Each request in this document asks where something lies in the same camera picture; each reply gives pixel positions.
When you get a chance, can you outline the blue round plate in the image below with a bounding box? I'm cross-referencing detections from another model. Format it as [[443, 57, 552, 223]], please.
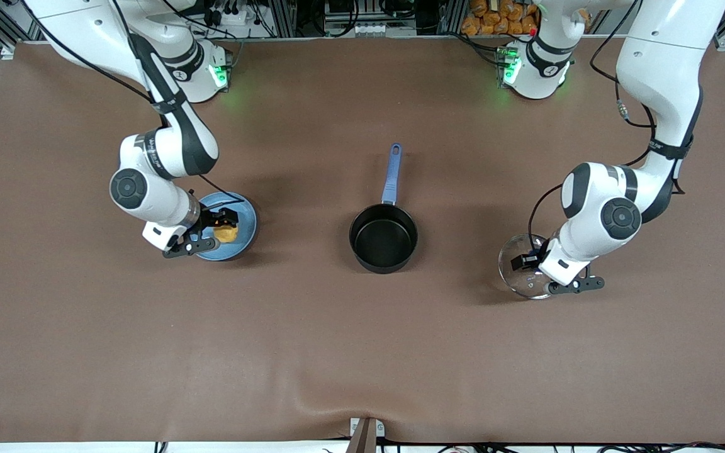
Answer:
[[196, 192, 258, 262]]

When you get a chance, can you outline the large table cover mat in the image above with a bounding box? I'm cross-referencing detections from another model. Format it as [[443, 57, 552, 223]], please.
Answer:
[[0, 36, 725, 444]]

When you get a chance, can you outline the power strip with black plugs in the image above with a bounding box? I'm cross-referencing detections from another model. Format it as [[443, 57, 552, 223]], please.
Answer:
[[202, 3, 256, 26]]

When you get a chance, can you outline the white power strip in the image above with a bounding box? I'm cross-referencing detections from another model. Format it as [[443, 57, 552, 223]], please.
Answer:
[[325, 21, 423, 36]]

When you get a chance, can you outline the brown wooden strip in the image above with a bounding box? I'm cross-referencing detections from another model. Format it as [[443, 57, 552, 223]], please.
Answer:
[[346, 418, 377, 453]]

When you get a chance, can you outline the bag of orange snacks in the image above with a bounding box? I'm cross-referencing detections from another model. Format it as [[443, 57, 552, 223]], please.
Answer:
[[461, 0, 590, 36]]

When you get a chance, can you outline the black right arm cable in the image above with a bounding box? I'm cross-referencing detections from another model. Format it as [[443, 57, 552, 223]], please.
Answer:
[[23, 0, 247, 215]]

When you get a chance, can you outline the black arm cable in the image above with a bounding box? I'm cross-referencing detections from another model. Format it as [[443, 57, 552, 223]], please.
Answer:
[[528, 0, 684, 252], [23, 0, 247, 215]]

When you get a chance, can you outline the black pot with blue handle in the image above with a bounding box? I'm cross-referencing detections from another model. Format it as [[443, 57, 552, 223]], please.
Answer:
[[349, 143, 419, 274]]

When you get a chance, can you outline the aluminium frame post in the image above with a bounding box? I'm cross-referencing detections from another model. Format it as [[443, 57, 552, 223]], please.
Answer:
[[438, 0, 470, 35], [268, 0, 303, 38]]

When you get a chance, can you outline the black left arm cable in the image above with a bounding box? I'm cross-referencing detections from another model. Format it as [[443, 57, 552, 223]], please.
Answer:
[[528, 0, 684, 252]]

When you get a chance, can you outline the metal table clamp bracket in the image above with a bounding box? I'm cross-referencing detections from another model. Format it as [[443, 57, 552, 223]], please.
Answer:
[[350, 417, 386, 439]]

